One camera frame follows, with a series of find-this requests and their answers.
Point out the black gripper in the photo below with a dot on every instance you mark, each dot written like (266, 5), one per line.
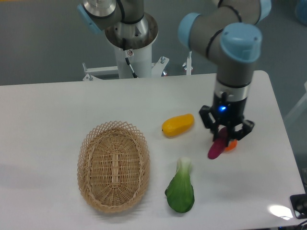
(228, 114)

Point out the purple sweet potato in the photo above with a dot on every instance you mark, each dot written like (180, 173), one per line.
(219, 144)

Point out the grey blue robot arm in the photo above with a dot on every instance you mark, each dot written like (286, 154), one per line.
(228, 37)

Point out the woven wicker basket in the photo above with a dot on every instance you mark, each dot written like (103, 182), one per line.
(113, 168)

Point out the orange tangerine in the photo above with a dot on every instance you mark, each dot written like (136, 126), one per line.
(231, 146)

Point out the yellow mango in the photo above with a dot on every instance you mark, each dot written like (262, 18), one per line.
(177, 125)

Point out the green bok choy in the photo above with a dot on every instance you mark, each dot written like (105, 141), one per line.
(180, 192)

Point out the black device at table edge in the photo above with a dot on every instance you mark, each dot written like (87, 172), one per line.
(299, 205)

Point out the white metal base frame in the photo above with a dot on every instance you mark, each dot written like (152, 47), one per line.
(158, 69)

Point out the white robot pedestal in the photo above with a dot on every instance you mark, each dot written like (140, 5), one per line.
(132, 44)

